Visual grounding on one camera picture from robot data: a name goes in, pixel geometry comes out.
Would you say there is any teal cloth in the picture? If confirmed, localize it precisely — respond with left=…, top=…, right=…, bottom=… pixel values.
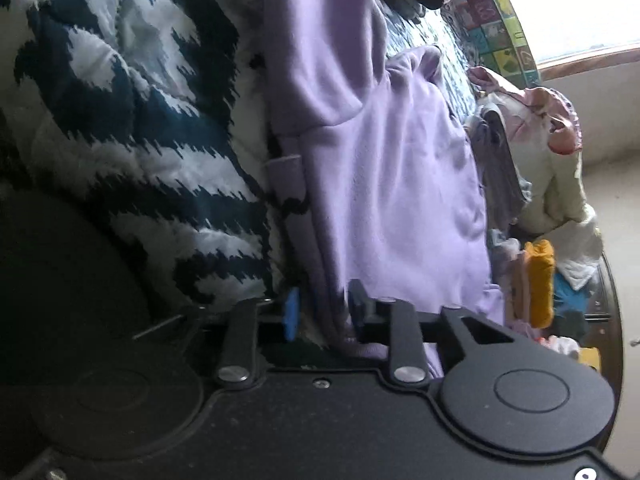
left=552, top=274, right=595, bottom=317

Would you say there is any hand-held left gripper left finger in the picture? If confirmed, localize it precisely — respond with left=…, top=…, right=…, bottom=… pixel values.
left=175, top=287, right=301, bottom=388

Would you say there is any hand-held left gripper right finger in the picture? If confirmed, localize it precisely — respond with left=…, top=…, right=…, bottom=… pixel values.
left=348, top=280, right=516, bottom=388

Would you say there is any yellow knit cloth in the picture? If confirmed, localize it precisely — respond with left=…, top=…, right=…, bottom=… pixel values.
left=524, top=239, right=557, bottom=330

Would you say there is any pink white stuffed toy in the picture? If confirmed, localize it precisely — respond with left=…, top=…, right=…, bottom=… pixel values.
left=470, top=65, right=585, bottom=157

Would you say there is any grey crumpled cloth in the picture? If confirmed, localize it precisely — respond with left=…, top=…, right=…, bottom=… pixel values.
left=467, top=107, right=532, bottom=226

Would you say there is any white cloth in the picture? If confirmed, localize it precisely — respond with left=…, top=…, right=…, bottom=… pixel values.
left=552, top=215, right=607, bottom=292

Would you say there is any lavender sweatshirt with black trim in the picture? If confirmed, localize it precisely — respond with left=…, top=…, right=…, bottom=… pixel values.
left=260, top=0, right=506, bottom=361

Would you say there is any colourful patchwork play mat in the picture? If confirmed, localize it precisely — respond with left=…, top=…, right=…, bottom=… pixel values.
left=445, top=0, right=543, bottom=88

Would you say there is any blue white patterned quilt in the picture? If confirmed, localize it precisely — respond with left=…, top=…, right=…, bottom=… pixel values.
left=0, top=0, right=481, bottom=321

